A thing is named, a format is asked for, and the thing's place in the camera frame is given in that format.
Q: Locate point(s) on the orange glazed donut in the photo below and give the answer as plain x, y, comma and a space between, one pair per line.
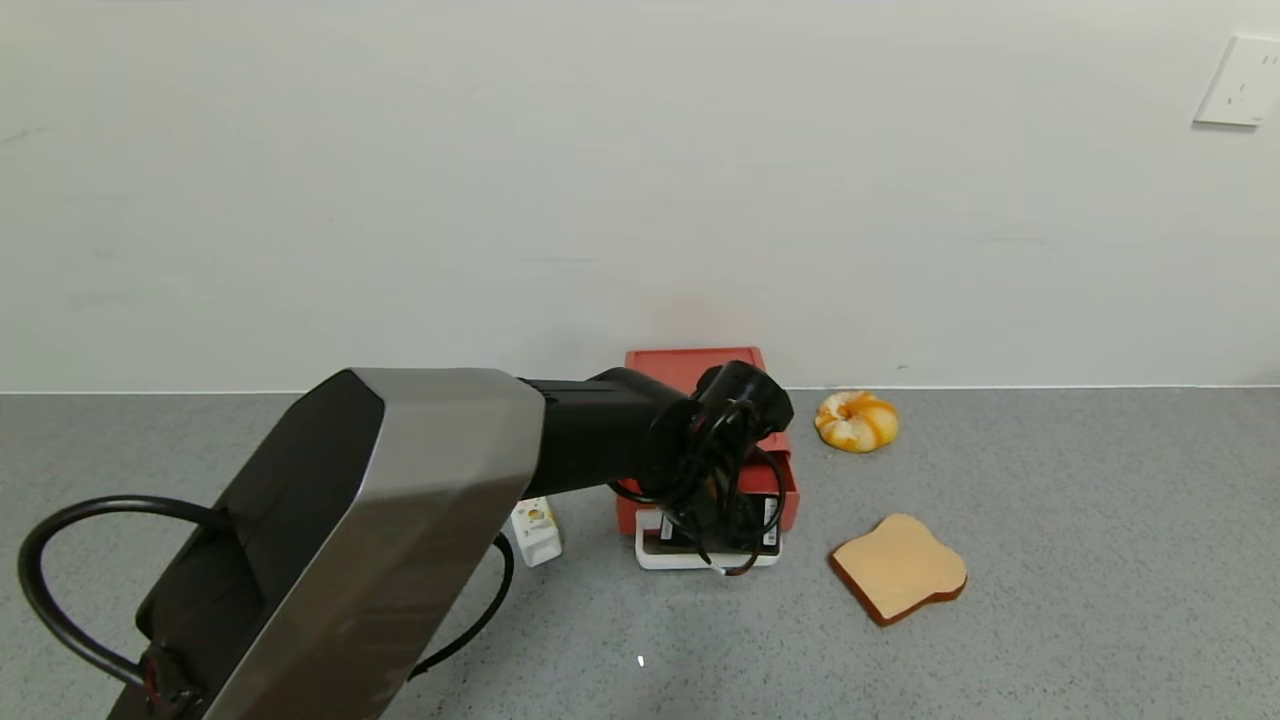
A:
855, 425

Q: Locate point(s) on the white wall socket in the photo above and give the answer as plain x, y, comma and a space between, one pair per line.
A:
1240, 82

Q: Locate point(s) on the toast bread slice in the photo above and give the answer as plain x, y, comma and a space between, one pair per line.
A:
897, 565

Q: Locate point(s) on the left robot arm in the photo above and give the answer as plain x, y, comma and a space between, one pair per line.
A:
420, 470

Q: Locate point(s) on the small white milk carton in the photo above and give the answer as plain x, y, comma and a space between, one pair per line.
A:
538, 540

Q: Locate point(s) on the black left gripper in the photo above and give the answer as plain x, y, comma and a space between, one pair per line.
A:
722, 524

